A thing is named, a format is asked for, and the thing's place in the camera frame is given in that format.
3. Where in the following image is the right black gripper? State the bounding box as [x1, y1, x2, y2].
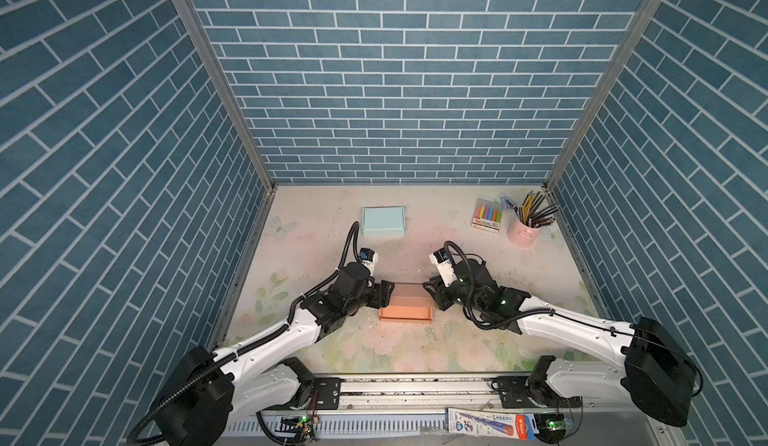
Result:
[420, 271, 485, 314]

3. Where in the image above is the pink paper box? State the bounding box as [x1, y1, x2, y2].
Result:
[379, 283, 435, 323]

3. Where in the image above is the light blue paper box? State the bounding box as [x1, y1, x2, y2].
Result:
[362, 206, 406, 238]

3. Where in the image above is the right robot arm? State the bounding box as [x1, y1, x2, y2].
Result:
[423, 249, 703, 427]

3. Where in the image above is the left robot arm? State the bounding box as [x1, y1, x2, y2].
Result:
[126, 261, 395, 445]

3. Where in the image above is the box of coloured markers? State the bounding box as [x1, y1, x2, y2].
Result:
[471, 199, 503, 233]

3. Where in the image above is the pink pencil cup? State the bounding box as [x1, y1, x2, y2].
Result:
[507, 215, 540, 249]

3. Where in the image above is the coloured pencils bundle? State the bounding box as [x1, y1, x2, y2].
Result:
[513, 191, 559, 229]

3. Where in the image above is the white blue red package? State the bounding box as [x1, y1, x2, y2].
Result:
[446, 408, 538, 441]

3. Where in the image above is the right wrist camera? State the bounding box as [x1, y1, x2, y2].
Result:
[429, 247, 457, 287]

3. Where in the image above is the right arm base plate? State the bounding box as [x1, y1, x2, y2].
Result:
[490, 373, 583, 409]

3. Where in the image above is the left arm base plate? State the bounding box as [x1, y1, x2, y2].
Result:
[267, 377, 343, 411]

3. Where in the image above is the aluminium front rail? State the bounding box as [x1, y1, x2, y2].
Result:
[157, 371, 685, 446]

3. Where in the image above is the left black corrugated cable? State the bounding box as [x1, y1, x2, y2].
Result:
[125, 220, 362, 446]

